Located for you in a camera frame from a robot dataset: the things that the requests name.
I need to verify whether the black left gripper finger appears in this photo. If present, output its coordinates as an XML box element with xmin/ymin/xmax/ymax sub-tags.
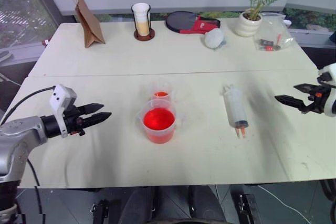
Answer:
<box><xmin>77</xmin><ymin>102</ymin><xmax>105</xmax><ymax>116</ymax></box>
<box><xmin>81</xmin><ymin>112</ymin><xmax>112</xmax><ymax>131</ymax></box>

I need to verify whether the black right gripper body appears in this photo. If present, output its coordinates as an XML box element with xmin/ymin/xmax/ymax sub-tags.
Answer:
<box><xmin>299</xmin><ymin>77</ymin><xmax>332</xmax><ymax>115</ymax></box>

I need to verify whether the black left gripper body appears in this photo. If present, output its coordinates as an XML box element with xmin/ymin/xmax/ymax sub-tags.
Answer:
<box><xmin>64</xmin><ymin>105</ymin><xmax>87</xmax><ymax>137</ymax></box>

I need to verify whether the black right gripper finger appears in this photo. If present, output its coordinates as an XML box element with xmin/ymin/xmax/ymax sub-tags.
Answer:
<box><xmin>274</xmin><ymin>94</ymin><xmax>309</xmax><ymax>112</ymax></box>
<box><xmin>293</xmin><ymin>83</ymin><xmax>319</xmax><ymax>95</ymax></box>

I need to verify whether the clear plastic syringe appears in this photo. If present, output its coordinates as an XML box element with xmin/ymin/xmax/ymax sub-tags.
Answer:
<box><xmin>222</xmin><ymin>84</ymin><xmax>249</xmax><ymax>138</ymax></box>

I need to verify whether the large beaker red liquid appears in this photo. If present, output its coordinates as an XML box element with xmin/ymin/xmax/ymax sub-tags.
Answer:
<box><xmin>135</xmin><ymin>100</ymin><xmax>177</xmax><ymax>145</ymax></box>

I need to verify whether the small beaker red liquid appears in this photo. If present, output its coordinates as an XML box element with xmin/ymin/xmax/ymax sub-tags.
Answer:
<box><xmin>151</xmin><ymin>82</ymin><xmax>173</xmax><ymax>102</ymax></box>

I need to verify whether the cup stack in holder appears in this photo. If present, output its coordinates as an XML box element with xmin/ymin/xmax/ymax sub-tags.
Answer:
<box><xmin>131</xmin><ymin>4</ymin><xmax>155</xmax><ymax>41</ymax></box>

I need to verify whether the white paper cup stack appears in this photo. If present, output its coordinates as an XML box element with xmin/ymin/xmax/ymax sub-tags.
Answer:
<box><xmin>132</xmin><ymin>3</ymin><xmax>150</xmax><ymax>36</ymax></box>

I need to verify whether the clear plastic bag with parts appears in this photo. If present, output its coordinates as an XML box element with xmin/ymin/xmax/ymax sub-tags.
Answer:
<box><xmin>253</xmin><ymin>12</ymin><xmax>295</xmax><ymax>52</ymax></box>

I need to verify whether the white ribbed plant pot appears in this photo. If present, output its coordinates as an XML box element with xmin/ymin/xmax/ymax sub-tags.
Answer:
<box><xmin>234</xmin><ymin>11</ymin><xmax>263</xmax><ymax>37</ymax></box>

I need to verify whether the brown paper bag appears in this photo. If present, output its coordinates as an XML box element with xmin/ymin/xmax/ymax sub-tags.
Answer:
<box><xmin>58</xmin><ymin>0</ymin><xmax>106</xmax><ymax>49</ymax></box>

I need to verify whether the dark rounded left shape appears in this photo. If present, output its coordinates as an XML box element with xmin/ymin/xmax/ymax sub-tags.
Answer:
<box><xmin>122</xmin><ymin>186</ymin><xmax>158</xmax><ymax>224</ymax></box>

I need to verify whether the dark rounded shape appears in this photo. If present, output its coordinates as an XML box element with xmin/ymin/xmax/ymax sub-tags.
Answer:
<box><xmin>187</xmin><ymin>185</ymin><xmax>227</xmax><ymax>224</ymax></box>
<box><xmin>122</xmin><ymin>186</ymin><xmax>158</xmax><ymax>224</ymax></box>

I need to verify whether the grey crumpled cloth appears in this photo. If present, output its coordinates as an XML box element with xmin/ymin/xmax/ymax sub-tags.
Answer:
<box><xmin>201</xmin><ymin>28</ymin><xmax>228</xmax><ymax>51</ymax></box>

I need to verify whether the black red paddle case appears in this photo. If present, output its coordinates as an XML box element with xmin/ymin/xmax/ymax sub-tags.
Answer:
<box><xmin>165</xmin><ymin>10</ymin><xmax>221</xmax><ymax>35</ymax></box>

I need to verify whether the dark rounded right shape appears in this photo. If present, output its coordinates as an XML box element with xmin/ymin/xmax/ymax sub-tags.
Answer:
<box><xmin>187</xmin><ymin>185</ymin><xmax>227</xmax><ymax>224</ymax></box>

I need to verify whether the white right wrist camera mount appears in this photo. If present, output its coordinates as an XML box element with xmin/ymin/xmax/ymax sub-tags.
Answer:
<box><xmin>318</xmin><ymin>62</ymin><xmax>336</xmax><ymax>116</ymax></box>

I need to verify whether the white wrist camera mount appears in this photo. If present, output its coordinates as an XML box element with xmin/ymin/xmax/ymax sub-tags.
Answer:
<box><xmin>49</xmin><ymin>84</ymin><xmax>78</xmax><ymax>138</ymax></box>
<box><xmin>318</xmin><ymin>62</ymin><xmax>336</xmax><ymax>116</ymax></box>

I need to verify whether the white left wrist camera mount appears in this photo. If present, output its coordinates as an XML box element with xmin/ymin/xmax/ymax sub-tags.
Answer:
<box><xmin>49</xmin><ymin>84</ymin><xmax>78</xmax><ymax>138</ymax></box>

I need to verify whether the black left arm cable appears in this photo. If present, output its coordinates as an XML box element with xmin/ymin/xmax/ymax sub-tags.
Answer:
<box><xmin>0</xmin><ymin>86</ymin><xmax>56</xmax><ymax>125</ymax></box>

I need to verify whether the black left table bracket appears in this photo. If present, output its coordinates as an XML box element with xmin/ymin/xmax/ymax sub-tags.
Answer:
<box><xmin>90</xmin><ymin>198</ymin><xmax>110</xmax><ymax>224</ymax></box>

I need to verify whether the black table bracket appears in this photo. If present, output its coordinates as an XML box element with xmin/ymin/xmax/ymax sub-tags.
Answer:
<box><xmin>237</xmin><ymin>194</ymin><xmax>257</xmax><ymax>224</ymax></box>
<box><xmin>90</xmin><ymin>198</ymin><xmax>110</xmax><ymax>224</ymax></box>

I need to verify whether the white floor cable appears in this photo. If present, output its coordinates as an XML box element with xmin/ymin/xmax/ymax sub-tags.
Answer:
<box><xmin>256</xmin><ymin>184</ymin><xmax>313</xmax><ymax>224</ymax></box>

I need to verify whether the black right table bracket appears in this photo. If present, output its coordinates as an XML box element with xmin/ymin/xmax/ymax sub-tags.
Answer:
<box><xmin>237</xmin><ymin>194</ymin><xmax>257</xmax><ymax>224</ymax></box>

